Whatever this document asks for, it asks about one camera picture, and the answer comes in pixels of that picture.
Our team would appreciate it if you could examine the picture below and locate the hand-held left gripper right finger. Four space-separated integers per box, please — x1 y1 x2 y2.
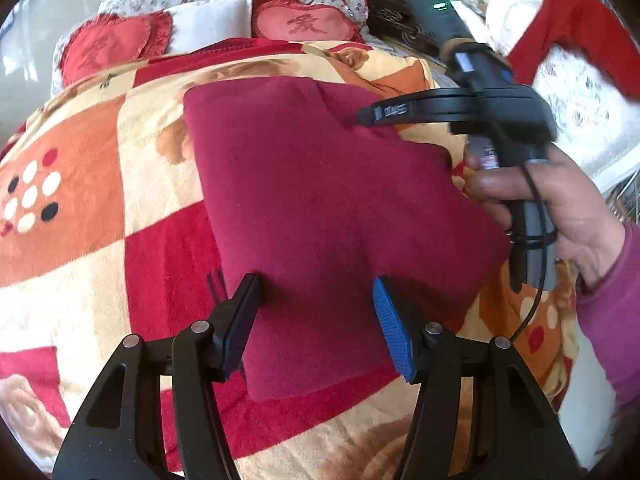
371 275 581 480

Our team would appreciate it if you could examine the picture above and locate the white pillow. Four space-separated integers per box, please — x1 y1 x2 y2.
97 0 253 56

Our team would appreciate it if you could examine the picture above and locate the red white fleece garment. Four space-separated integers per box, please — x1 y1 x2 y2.
487 0 640 98

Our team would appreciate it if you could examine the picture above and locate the large red heart cushion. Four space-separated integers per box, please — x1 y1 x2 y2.
60 10 173 86

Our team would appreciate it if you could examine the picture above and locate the printed orange red blanket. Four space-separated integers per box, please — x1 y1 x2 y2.
0 40 586 480

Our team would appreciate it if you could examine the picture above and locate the maroon knit sweater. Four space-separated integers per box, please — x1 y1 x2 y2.
182 76 513 403

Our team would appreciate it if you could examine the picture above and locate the person's right hand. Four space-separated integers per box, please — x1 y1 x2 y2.
462 145 627 291

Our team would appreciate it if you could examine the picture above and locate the dark carved wooden nightstand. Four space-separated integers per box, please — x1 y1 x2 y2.
350 0 451 66

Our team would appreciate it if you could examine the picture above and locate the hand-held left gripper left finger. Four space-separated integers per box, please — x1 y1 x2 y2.
51 273 262 480

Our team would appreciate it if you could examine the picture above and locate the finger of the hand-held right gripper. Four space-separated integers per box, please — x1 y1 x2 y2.
356 87 470 127

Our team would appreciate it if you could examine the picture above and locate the small red heart cushion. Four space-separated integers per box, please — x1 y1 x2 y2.
250 0 366 43

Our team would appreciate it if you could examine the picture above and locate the white floral cloth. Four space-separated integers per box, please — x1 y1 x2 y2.
530 45 640 191

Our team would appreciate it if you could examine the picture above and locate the person's right forearm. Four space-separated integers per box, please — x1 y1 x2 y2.
575 222 640 411

